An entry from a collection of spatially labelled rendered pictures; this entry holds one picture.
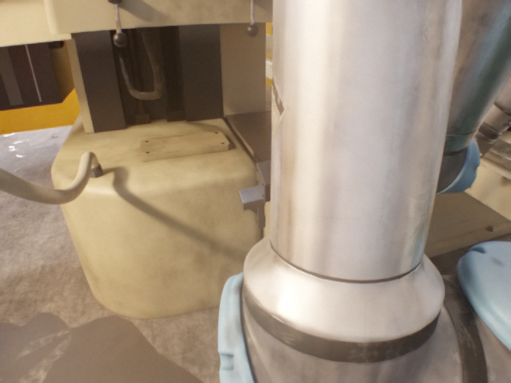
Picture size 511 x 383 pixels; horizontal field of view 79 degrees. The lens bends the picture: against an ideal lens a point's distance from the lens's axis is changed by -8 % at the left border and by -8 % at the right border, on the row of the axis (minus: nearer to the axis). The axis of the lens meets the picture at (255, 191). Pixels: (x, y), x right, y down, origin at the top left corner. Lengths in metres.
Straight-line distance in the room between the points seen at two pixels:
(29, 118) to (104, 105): 2.05
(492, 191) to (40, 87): 1.71
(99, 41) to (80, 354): 1.24
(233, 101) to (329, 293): 1.55
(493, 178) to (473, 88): 0.80
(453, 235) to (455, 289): 1.73
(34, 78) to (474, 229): 2.26
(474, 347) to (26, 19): 1.25
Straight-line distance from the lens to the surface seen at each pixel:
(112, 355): 1.41
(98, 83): 1.61
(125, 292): 1.40
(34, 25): 1.25
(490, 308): 0.23
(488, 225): 2.17
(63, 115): 3.54
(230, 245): 1.26
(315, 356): 0.17
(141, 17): 0.93
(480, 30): 0.30
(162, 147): 1.31
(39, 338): 1.59
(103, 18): 0.93
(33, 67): 1.67
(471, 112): 0.34
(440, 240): 1.92
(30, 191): 0.73
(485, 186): 1.13
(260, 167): 0.54
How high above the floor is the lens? 1.09
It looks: 30 degrees down
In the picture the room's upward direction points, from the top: straight up
